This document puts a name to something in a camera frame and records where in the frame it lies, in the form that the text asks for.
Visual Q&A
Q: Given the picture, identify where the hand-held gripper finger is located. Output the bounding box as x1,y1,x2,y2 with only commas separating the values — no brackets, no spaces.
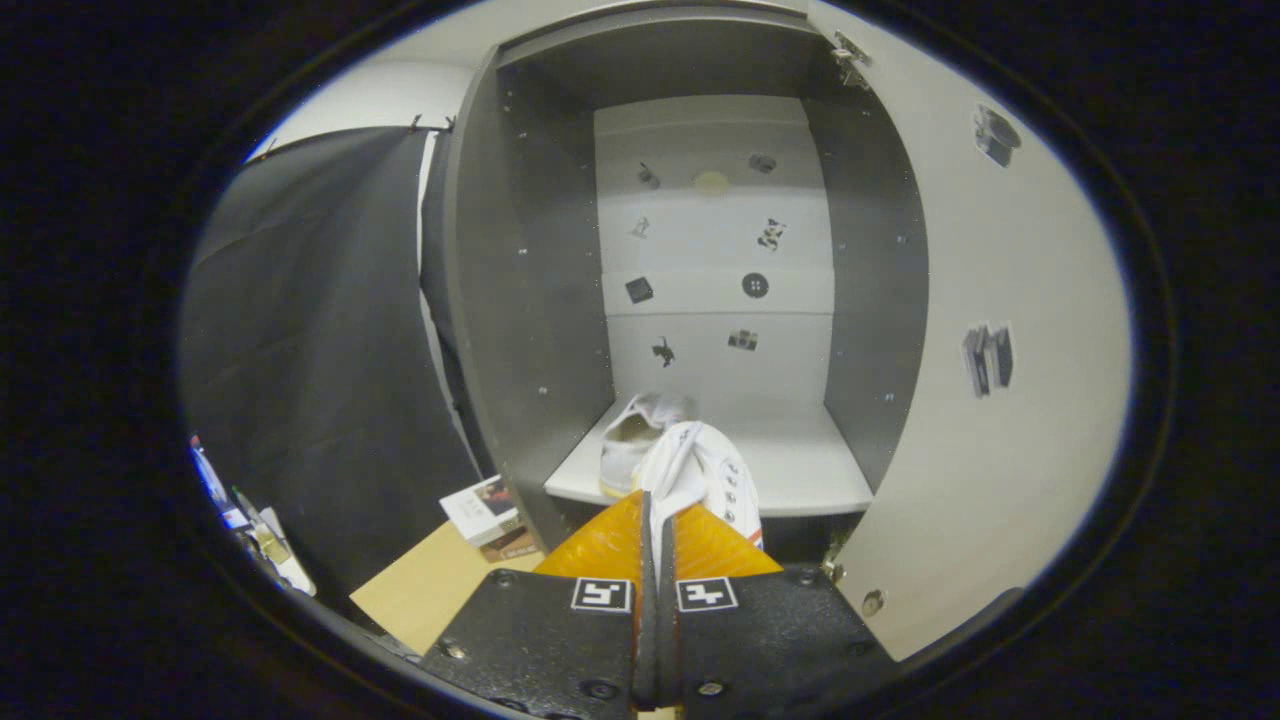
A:
660,505,896,719
420,490,661,719

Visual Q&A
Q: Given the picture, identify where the white canvas shoe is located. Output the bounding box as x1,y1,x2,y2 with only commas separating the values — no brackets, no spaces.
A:
598,392,696,499
632,420,765,561

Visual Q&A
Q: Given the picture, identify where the grey shoe cabinet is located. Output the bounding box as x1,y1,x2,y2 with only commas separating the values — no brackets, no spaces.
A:
440,5,931,561

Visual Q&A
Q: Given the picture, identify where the grey shoe cabinet door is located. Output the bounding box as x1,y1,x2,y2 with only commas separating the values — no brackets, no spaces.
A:
805,0,1136,663

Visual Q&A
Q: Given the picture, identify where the stack of books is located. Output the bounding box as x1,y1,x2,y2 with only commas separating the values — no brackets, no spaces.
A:
440,475,546,563

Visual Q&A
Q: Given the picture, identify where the black backdrop cloth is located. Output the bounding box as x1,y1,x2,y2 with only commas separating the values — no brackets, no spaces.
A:
180,125,486,601

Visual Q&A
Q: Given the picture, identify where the blue printed card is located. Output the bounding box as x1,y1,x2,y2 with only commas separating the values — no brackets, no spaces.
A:
190,435,231,511

